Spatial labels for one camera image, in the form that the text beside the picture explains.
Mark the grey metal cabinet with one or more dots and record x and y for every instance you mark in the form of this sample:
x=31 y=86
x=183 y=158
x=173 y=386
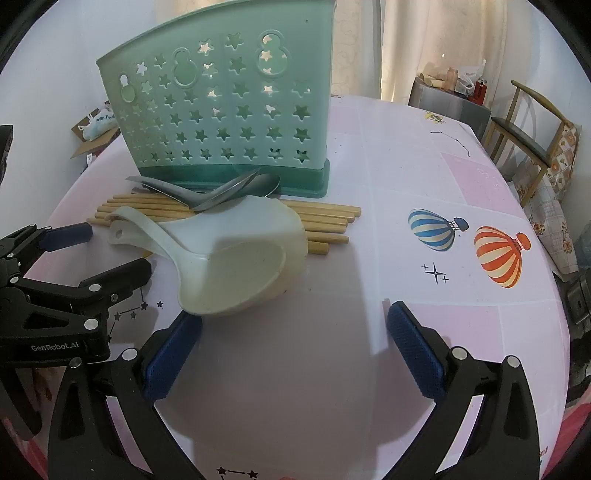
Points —
x=443 y=104

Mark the cream patterned curtain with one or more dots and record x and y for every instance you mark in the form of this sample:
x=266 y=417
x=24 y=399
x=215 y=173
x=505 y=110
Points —
x=355 y=46
x=415 y=37

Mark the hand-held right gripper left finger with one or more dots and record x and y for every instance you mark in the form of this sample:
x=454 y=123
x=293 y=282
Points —
x=173 y=355

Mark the bundle of wooden chopsticks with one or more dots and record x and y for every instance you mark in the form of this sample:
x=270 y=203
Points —
x=332 y=214

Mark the pale plastic bag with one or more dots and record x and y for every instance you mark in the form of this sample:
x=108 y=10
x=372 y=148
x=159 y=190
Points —
x=97 y=122

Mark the white plastic ladle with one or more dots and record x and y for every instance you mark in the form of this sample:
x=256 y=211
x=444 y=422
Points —
x=258 y=221

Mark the wooden chair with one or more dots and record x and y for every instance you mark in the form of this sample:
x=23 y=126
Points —
x=517 y=136

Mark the floral patterned sheet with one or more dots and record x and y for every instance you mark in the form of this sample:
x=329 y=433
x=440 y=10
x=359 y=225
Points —
x=554 y=221

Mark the pink printed cloth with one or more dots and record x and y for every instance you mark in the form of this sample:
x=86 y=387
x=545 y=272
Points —
x=18 y=457

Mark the pink bottle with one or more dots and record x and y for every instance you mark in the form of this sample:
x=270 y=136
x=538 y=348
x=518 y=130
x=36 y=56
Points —
x=451 y=78

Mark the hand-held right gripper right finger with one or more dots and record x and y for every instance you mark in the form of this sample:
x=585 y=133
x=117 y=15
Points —
x=415 y=350

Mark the red bottle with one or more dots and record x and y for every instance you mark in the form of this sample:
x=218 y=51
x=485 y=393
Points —
x=481 y=90

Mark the cardboard box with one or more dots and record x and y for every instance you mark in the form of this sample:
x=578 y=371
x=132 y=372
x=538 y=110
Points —
x=83 y=147

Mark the crumpled white plastic bag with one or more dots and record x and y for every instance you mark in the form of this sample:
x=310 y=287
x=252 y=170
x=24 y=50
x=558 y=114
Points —
x=471 y=76

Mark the floral patterned roll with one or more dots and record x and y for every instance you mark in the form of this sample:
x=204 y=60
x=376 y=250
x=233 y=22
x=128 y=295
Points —
x=563 y=157

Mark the metal spoon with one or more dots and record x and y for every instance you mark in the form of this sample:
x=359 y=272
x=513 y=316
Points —
x=221 y=196
x=268 y=184

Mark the green plastic utensil holder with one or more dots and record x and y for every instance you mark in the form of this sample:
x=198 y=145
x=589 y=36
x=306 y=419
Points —
x=207 y=27

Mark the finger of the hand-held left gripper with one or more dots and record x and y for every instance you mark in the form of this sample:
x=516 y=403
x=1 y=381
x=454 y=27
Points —
x=124 y=272
x=69 y=235

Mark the tan paper roll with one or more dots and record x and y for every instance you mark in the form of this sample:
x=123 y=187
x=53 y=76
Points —
x=429 y=81

